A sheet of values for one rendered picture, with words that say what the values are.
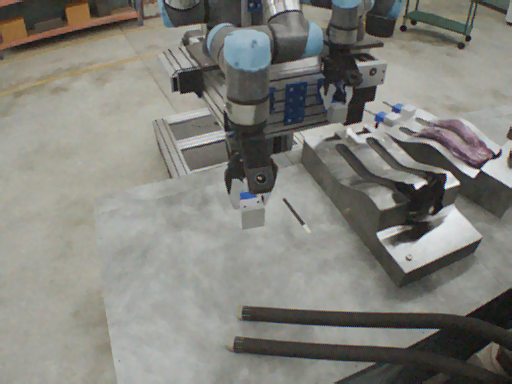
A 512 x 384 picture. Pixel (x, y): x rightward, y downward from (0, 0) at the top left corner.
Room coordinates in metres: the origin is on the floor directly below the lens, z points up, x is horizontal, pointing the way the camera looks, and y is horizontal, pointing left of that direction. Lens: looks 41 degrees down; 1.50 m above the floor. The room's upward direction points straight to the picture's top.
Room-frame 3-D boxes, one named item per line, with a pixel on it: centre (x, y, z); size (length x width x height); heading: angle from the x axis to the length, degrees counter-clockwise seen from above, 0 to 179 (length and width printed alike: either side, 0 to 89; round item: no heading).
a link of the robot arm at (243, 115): (0.60, 0.01, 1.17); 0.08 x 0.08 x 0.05
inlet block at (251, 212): (0.62, 0.01, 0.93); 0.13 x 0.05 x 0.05; 13
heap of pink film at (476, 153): (0.95, -0.66, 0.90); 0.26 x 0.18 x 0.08; 38
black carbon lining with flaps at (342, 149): (0.76, -0.37, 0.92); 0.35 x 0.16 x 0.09; 21
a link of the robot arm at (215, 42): (0.70, 0.02, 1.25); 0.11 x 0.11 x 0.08; 19
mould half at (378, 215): (0.74, -0.36, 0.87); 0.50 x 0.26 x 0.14; 21
